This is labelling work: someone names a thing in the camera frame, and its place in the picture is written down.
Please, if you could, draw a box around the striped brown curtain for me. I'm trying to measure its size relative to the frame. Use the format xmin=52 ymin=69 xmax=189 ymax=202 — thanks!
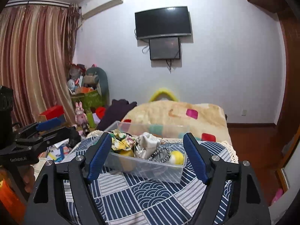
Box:
xmin=0 ymin=3 xmax=80 ymax=127

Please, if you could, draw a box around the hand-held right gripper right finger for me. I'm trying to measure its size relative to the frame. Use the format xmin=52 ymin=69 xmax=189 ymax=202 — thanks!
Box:
xmin=183 ymin=132 xmax=265 ymax=225

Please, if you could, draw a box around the pink plastic item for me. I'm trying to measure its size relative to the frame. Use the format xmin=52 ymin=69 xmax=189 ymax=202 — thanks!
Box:
xmin=271 ymin=187 xmax=284 ymax=207

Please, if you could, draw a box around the white curtain rail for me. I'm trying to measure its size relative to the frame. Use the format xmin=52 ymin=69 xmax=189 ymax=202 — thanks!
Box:
xmin=5 ymin=0 xmax=71 ymax=7

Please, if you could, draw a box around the pile of papers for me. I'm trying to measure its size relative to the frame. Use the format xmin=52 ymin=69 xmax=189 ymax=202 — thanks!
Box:
xmin=39 ymin=138 xmax=75 ymax=164

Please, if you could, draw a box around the person's left hand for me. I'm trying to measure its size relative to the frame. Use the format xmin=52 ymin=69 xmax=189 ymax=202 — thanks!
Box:
xmin=22 ymin=165 xmax=36 ymax=194

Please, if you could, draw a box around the beige fleece blanket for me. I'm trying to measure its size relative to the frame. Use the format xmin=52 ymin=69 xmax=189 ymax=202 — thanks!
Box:
xmin=122 ymin=101 xmax=230 ymax=143

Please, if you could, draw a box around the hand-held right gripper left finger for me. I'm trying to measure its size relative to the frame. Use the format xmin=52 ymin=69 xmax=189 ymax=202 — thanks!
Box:
xmin=30 ymin=132 xmax=113 ymax=225

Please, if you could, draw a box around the white cloth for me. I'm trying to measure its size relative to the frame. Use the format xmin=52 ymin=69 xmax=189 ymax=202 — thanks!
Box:
xmin=136 ymin=132 xmax=161 ymax=158

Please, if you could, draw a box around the yellow fuzzy hoop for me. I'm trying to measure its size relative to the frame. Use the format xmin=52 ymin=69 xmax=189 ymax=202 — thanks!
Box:
xmin=149 ymin=88 xmax=179 ymax=103

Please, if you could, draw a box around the green storage box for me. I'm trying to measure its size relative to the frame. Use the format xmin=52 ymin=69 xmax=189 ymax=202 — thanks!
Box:
xmin=71 ymin=89 xmax=104 ymax=109

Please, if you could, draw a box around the blue patterned bedspread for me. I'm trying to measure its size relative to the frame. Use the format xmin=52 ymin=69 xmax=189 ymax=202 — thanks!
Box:
xmin=63 ymin=131 xmax=238 ymax=225

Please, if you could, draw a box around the clear plastic bin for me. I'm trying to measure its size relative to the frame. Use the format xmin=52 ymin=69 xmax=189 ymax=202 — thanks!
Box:
xmin=103 ymin=121 xmax=190 ymax=184

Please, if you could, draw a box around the small black wall monitor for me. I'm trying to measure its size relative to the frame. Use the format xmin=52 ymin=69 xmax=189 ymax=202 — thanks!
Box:
xmin=149 ymin=36 xmax=181 ymax=61

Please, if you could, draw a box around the pile of clutter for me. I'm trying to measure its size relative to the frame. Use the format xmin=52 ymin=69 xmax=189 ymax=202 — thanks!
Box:
xmin=68 ymin=63 xmax=99 ymax=94

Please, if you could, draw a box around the yellow sponge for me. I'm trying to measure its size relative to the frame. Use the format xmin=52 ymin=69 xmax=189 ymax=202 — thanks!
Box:
xmin=119 ymin=150 xmax=135 ymax=172

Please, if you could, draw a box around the yellow ball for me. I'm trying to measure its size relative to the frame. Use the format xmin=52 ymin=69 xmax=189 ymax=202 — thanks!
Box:
xmin=169 ymin=150 xmax=184 ymax=165

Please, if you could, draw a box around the grey long pillow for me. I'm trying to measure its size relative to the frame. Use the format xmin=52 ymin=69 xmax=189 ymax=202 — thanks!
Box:
xmin=85 ymin=67 xmax=109 ymax=106

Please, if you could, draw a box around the wall-mounted black television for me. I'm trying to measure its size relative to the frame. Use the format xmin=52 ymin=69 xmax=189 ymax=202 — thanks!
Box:
xmin=135 ymin=6 xmax=191 ymax=40

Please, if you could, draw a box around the pink bunny toy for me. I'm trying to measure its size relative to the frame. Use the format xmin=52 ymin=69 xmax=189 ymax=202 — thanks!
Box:
xmin=74 ymin=101 xmax=88 ymax=125

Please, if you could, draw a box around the white air conditioner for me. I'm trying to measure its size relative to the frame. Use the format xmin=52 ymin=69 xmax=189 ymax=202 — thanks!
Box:
xmin=78 ymin=0 xmax=123 ymax=20

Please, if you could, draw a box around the yellow floral cloth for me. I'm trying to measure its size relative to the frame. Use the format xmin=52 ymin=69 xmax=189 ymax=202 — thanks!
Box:
xmin=110 ymin=130 xmax=137 ymax=152

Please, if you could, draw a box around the grey striped knit cloth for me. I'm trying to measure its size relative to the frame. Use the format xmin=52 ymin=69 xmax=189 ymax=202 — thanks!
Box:
xmin=148 ymin=146 xmax=170 ymax=163

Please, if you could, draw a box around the red box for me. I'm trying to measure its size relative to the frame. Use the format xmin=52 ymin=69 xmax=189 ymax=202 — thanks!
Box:
xmin=39 ymin=105 xmax=65 ymax=121

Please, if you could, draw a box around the green bottle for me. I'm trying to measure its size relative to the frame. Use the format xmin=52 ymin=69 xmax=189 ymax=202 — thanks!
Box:
xmin=86 ymin=110 xmax=96 ymax=129

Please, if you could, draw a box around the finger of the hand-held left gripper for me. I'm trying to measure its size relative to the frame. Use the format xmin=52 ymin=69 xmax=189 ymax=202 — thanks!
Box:
xmin=15 ymin=127 xmax=82 ymax=150
xmin=14 ymin=117 xmax=67 ymax=137

